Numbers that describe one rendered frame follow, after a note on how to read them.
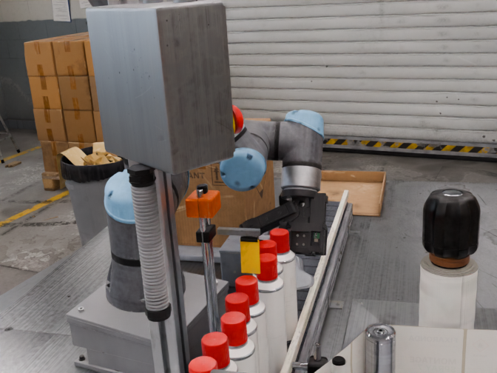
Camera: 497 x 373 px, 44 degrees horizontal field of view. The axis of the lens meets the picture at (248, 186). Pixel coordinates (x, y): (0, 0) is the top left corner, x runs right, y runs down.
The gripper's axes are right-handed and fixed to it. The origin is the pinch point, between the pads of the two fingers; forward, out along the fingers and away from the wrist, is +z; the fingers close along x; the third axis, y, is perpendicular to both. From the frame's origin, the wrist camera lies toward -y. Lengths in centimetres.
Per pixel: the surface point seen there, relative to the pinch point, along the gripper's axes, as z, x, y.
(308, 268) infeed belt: -7.2, 23.3, 0.6
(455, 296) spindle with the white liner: -2.2, -15.2, 29.4
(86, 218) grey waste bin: -36, 187, -150
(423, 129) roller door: -145, 392, 25
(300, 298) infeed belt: -0.3, 11.5, 1.3
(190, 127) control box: -18, -49, -2
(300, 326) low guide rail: 4.6, -4.1, 4.4
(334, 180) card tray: -41, 90, -4
